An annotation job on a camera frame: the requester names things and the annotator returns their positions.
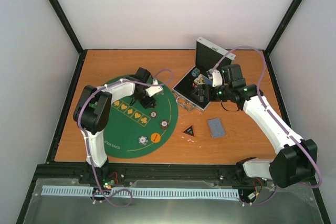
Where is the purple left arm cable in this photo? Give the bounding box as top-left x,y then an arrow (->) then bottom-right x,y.
78,69 -> 174,208

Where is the orange big blind button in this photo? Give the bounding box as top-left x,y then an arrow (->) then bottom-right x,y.
150,133 -> 161,143

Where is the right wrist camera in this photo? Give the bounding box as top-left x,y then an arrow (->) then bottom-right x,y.
208,69 -> 223,87

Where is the boxed playing card deck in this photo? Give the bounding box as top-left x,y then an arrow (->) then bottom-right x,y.
194,74 -> 212,85

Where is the aluminium poker case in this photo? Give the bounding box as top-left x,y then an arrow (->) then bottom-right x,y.
173,37 -> 236,111

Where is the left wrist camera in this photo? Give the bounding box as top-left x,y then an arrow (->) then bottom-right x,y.
145,78 -> 163,97

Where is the round green poker mat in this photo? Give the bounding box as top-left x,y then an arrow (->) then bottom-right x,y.
103,86 -> 178,158

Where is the light blue cable duct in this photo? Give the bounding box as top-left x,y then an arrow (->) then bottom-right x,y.
41,185 -> 239,201

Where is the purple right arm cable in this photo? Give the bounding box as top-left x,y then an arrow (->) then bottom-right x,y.
208,45 -> 323,207

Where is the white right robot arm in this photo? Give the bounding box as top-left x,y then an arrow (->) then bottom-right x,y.
191,64 -> 321,188

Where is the blue card deck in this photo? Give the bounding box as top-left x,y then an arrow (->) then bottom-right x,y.
207,118 -> 225,138

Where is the black aluminium frame rail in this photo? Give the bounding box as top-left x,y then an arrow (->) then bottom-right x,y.
33,162 -> 266,187

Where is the black triangular button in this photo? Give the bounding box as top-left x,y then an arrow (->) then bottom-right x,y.
183,124 -> 195,137

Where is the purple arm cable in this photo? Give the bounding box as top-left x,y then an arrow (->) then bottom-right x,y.
78,69 -> 174,208
208,45 -> 323,207

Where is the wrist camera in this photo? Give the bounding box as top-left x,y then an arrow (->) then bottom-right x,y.
145,78 -> 163,97
208,69 -> 223,87

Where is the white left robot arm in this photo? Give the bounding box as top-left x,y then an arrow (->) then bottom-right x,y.
73,68 -> 163,184

